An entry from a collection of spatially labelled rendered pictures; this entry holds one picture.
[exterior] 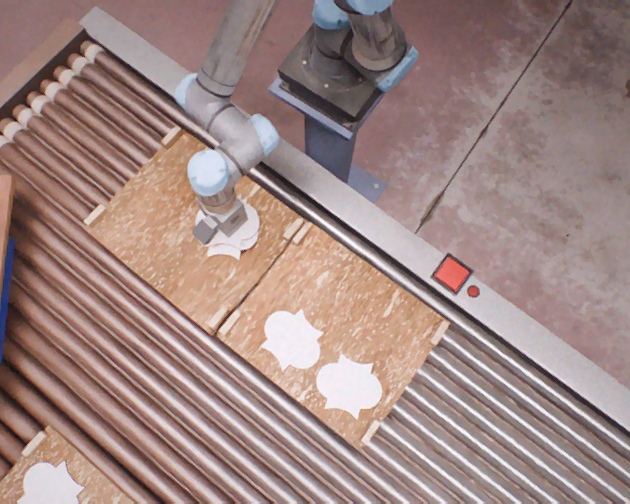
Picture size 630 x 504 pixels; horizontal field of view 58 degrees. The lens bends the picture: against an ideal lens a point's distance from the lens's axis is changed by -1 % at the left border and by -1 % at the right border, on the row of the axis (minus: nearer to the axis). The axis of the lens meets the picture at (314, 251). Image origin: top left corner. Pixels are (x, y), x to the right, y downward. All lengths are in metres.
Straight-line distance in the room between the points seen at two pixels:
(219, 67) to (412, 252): 0.63
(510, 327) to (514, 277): 1.05
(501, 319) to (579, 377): 0.22
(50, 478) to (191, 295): 0.48
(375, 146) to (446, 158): 0.31
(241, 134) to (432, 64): 1.78
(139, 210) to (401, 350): 0.71
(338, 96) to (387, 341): 0.63
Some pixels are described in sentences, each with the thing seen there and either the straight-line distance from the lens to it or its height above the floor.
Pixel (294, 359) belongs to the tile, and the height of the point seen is 0.94.
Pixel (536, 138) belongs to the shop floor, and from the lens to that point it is 2.73.
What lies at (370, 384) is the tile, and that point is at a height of 0.94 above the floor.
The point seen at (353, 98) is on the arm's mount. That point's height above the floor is 0.96.
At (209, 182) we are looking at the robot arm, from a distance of 1.06.
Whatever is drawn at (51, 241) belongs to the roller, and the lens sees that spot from 1.51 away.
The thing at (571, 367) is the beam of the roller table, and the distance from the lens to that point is 1.47.
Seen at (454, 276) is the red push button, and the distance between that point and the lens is 1.40.
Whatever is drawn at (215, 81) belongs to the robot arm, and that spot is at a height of 1.31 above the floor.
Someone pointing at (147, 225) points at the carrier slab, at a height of 0.94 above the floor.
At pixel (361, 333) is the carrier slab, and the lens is 1.32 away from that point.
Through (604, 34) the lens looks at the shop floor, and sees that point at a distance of 3.16.
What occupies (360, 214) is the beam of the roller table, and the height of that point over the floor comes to 0.92.
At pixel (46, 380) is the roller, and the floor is 0.92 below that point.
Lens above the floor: 2.24
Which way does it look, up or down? 74 degrees down
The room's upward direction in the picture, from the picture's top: 4 degrees clockwise
